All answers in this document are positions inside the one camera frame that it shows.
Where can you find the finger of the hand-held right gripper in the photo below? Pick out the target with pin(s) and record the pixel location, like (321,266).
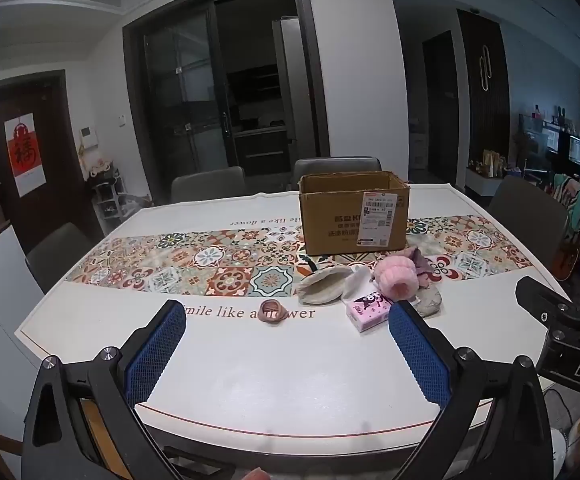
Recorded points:
(540,297)

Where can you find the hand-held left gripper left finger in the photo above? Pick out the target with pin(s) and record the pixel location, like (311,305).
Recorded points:
(154,355)

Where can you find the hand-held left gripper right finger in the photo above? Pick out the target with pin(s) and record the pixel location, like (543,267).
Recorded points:
(417,355)

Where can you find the white textured cloth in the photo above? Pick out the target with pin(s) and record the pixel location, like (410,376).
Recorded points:
(357,282)

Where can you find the brown cardboard box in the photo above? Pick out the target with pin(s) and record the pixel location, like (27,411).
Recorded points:
(340,220)

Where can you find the grey cloth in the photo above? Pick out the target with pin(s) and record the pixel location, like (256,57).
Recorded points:
(427,302)

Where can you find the pink tissue packet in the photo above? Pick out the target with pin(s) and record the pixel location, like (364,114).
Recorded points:
(367,310)

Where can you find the pink plush scrunchie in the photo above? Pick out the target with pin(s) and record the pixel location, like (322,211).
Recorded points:
(395,275)

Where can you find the grey dining chair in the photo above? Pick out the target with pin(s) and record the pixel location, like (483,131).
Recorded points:
(337,167)
(207,185)
(527,215)
(62,260)

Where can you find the mauve pink knit cloth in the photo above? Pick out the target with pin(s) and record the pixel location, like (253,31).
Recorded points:
(422,262)

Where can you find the colourful hanging cloth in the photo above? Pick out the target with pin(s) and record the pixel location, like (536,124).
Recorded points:
(570,200)

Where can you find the beige round cloth pad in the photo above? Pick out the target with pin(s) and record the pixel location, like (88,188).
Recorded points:
(322,285)

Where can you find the white low cabinet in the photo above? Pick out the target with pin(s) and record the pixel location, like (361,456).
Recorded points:
(482,185)

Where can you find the small white shelf rack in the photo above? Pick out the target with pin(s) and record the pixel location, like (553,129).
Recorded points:
(109,200)

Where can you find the dark wooden door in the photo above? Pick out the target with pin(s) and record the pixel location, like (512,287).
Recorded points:
(52,170)

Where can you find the dark hallway door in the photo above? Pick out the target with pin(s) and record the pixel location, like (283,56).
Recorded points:
(441,110)

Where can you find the white intercom panel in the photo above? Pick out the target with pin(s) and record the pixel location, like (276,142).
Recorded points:
(87,136)

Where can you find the dark framed glass sliding door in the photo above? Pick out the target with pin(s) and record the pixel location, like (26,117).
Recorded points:
(179,100)

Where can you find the grey refrigerator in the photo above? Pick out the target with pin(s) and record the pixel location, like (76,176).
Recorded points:
(286,95)

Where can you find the red and white wall calendar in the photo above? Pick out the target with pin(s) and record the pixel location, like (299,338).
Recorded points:
(20,155)

